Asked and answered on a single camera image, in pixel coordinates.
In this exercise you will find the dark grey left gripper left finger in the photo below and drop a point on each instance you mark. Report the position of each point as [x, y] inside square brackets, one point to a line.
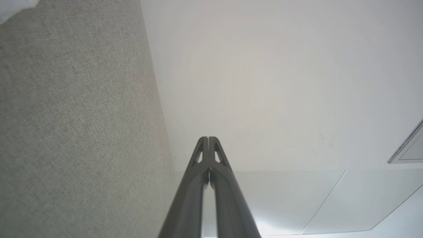
[185, 205]

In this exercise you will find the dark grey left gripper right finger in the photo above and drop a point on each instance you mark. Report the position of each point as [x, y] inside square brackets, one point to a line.
[231, 205]

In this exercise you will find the grey office partition panel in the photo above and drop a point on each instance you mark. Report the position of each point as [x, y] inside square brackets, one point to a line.
[411, 148]

